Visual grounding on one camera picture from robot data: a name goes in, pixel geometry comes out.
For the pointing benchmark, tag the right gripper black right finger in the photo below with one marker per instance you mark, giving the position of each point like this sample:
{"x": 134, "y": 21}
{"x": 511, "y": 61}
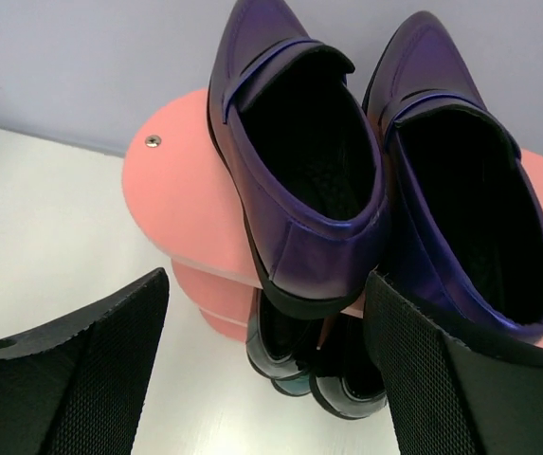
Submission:
{"x": 454, "y": 387}

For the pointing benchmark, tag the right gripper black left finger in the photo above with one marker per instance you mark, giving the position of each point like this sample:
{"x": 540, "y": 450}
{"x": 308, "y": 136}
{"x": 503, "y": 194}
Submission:
{"x": 77, "y": 384}

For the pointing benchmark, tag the black glossy shoe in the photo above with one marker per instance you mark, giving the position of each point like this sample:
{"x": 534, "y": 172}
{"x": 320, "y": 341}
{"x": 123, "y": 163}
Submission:
{"x": 344, "y": 381}
{"x": 278, "y": 346}

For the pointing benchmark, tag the green metallic shoe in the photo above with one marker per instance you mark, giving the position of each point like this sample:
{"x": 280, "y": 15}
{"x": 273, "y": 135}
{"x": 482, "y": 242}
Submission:
{"x": 296, "y": 386}

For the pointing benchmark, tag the purple shoe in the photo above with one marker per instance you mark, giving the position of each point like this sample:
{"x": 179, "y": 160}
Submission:
{"x": 303, "y": 158}
{"x": 467, "y": 224}

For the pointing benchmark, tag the pink three-tier shoe shelf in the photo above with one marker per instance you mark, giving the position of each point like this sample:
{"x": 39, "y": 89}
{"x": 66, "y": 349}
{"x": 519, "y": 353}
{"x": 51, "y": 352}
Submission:
{"x": 181, "y": 196}

